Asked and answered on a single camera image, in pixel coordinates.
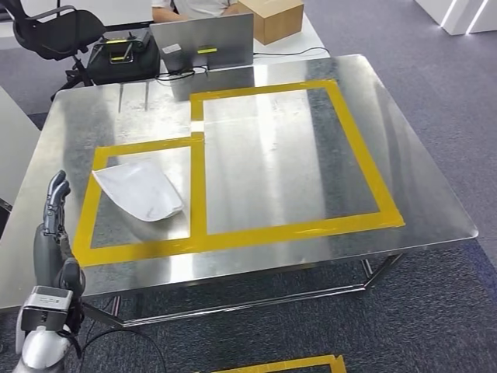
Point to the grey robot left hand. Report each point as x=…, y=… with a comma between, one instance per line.
x=50, y=252

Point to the white curved plastic car panel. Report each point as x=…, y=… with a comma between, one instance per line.
x=139, y=190

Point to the stainless steel workbench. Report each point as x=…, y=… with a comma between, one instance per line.
x=407, y=154

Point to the grey table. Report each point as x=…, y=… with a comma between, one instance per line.
x=15, y=139

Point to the black carry bag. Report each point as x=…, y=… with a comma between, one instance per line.
x=124, y=64

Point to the black office chair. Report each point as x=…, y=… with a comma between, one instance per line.
x=58, y=33

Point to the person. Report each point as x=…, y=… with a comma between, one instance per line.
x=190, y=8

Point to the silver laptop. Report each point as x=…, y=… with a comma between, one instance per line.
x=217, y=36

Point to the yellow floor tape square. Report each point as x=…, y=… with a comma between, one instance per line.
x=279, y=365

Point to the brown cardboard box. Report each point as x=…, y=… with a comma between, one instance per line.
x=275, y=20

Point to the white lit plinth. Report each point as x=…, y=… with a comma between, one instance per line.
x=450, y=15

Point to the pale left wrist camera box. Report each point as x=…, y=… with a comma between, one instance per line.
x=47, y=309

